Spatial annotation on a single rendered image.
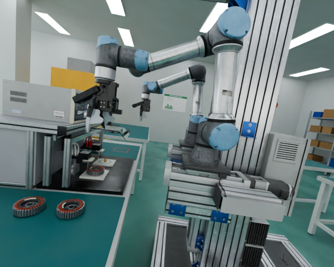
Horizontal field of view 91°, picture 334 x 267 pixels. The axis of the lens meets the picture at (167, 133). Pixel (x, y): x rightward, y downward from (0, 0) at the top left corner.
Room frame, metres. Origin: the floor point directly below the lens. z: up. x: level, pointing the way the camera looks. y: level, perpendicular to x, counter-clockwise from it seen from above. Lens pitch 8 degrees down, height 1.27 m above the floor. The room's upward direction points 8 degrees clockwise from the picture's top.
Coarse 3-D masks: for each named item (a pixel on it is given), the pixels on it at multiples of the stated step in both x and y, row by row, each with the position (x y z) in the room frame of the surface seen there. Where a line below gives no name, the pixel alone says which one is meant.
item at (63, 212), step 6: (60, 204) 0.68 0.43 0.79; (66, 204) 0.70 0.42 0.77; (72, 204) 0.70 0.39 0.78; (78, 204) 0.71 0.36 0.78; (84, 204) 0.71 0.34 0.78; (60, 210) 0.64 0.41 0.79; (66, 210) 0.64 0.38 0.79; (72, 210) 0.65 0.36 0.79; (78, 210) 0.66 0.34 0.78; (60, 216) 0.63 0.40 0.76; (66, 216) 0.64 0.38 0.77; (72, 216) 0.64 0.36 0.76
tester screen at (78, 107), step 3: (90, 99) 1.21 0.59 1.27; (87, 102) 1.17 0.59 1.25; (75, 105) 0.98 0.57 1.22; (78, 105) 1.03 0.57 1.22; (81, 105) 1.07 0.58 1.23; (84, 105) 1.12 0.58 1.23; (75, 108) 0.99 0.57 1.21; (78, 108) 1.03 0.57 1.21; (81, 108) 1.07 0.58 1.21; (75, 111) 0.99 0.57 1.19; (75, 114) 0.99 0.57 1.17; (78, 114) 1.04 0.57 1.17; (81, 114) 1.08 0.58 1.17
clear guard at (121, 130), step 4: (100, 124) 1.44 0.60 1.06; (92, 128) 1.22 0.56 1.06; (96, 128) 1.22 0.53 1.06; (100, 128) 1.24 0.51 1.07; (108, 128) 1.30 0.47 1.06; (112, 128) 1.33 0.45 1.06; (116, 128) 1.36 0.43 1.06; (120, 128) 1.39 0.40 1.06; (124, 128) 1.46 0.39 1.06; (120, 132) 1.25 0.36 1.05; (124, 132) 1.35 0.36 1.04; (124, 136) 1.27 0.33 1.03
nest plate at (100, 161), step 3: (99, 159) 1.33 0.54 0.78; (102, 159) 1.34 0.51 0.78; (108, 159) 1.36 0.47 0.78; (111, 159) 1.38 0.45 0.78; (96, 162) 1.26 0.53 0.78; (99, 162) 1.27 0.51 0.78; (102, 162) 1.28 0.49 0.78; (105, 162) 1.29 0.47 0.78; (108, 162) 1.30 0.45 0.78; (111, 162) 1.31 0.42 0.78; (114, 162) 1.32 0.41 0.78; (99, 165) 1.23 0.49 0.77; (102, 165) 1.23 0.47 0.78; (105, 165) 1.23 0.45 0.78; (108, 165) 1.24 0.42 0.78; (111, 165) 1.24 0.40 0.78
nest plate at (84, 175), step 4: (84, 172) 1.05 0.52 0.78; (104, 172) 1.10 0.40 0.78; (108, 172) 1.12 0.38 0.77; (80, 176) 0.98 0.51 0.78; (84, 176) 0.99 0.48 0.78; (88, 176) 1.00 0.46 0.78; (92, 176) 1.01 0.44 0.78; (96, 176) 1.01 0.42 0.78; (100, 176) 1.02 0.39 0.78; (104, 176) 1.03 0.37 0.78
